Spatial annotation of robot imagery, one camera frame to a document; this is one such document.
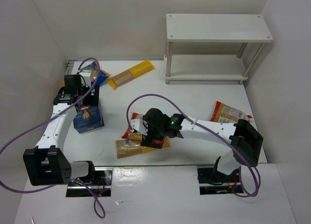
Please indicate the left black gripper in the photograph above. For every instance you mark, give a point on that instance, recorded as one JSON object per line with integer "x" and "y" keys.
{"x": 92, "y": 97}

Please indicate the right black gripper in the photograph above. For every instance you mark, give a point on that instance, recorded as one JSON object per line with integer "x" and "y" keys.
{"x": 150, "y": 140}

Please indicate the dark blue pasta box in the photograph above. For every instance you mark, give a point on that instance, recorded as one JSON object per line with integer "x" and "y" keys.
{"x": 88, "y": 118}

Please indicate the red macaroni bag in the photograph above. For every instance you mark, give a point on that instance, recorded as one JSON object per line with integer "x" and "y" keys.
{"x": 132, "y": 134}
{"x": 226, "y": 114}

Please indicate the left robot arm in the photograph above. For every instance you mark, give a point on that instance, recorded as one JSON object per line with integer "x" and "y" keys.
{"x": 74, "y": 105}

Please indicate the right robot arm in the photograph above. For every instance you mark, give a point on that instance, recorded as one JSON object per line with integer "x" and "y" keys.
{"x": 242, "y": 138}

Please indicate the blue orange pasta bag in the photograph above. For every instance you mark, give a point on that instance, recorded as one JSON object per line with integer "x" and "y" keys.
{"x": 103, "y": 75}

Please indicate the white two-tier shelf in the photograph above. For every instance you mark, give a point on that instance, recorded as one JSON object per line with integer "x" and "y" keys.
{"x": 249, "y": 31}

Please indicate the wide yellow spaghetti pack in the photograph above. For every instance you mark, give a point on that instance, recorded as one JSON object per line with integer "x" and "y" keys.
{"x": 131, "y": 147}

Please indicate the thin yellow spaghetti pack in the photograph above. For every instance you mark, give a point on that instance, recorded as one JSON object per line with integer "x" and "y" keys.
{"x": 130, "y": 74}

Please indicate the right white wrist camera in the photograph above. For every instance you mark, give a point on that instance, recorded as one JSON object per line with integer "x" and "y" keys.
{"x": 140, "y": 126}

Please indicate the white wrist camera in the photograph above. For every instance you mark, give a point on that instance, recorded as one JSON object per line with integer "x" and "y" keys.
{"x": 140, "y": 126}
{"x": 88, "y": 75}

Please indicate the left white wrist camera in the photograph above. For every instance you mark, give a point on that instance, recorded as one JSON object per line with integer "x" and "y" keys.
{"x": 88, "y": 75}

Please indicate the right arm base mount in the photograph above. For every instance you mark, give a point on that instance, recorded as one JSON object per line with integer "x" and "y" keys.
{"x": 212, "y": 182}

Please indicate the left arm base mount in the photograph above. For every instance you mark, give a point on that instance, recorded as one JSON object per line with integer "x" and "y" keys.
{"x": 100, "y": 185}

